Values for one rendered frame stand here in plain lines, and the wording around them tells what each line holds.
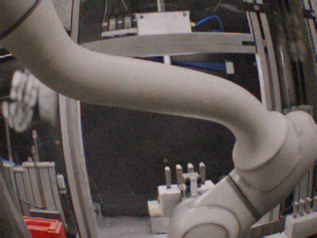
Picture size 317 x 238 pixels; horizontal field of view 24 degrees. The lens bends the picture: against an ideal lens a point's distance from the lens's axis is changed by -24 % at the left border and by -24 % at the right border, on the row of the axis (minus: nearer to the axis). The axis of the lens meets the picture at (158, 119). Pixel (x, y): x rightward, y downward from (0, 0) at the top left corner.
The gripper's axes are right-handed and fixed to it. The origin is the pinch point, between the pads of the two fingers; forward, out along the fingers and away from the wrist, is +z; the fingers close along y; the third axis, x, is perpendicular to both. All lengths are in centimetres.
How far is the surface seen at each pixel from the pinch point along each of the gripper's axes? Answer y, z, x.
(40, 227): -8.7, 13.9, 32.2
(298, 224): -11.2, 0.7, -25.0
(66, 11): 38.2, 21.0, 21.7
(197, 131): 6, 64, -7
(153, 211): -7.0, 31.6, 5.8
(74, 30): 32.9, 21.9, 19.4
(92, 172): -2, 64, 19
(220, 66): 21, 63, -14
